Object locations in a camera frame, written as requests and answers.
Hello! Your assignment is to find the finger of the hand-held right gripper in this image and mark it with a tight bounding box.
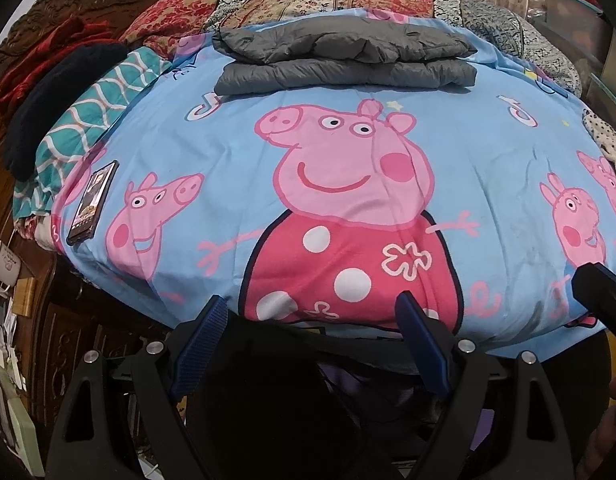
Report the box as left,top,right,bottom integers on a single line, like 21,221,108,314
572,262,616,356

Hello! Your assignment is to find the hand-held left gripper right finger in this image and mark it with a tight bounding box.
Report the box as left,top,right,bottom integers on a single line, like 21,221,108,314
394,292,574,480

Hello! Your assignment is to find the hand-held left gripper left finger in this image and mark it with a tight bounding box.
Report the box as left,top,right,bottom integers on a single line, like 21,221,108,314
45,295,229,480

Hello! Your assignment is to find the grey padded jacket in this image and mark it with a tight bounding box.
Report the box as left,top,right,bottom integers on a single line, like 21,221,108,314
213,24,479,97

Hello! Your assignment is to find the person's right forearm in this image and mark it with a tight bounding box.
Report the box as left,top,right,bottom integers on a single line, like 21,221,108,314
575,375,616,480

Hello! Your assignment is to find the person's dark clothing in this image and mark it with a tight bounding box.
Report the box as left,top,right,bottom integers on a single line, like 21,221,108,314
188,330,494,480

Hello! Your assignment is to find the black and white patterned cloth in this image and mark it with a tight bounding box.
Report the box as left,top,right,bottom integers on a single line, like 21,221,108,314
582,109,616,196

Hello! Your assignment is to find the black smartphone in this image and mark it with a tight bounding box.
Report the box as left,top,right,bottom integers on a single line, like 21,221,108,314
66,160,120,246

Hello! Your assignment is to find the small wooden box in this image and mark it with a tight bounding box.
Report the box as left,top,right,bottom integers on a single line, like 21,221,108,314
12,276,38,317

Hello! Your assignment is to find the pale green box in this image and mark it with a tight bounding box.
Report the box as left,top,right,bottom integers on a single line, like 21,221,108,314
8,390,46,463

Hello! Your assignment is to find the blue cartoon pig blanket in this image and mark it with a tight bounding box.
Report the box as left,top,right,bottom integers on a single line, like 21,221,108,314
50,7,616,351

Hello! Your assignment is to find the white mug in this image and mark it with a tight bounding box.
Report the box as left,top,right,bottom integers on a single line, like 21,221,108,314
0,241,22,291

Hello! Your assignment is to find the teal white patterned pillow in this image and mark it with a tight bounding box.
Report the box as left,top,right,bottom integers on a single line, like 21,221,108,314
12,47,173,226

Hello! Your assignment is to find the grey patterned pillow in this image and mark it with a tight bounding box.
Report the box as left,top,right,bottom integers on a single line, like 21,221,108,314
433,0,584,96

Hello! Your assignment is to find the navy knitted cloth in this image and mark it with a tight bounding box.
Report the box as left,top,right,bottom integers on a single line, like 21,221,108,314
2,42,131,181

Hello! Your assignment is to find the dark red cloth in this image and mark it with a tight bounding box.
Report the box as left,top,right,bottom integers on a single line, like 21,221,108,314
0,17,113,116

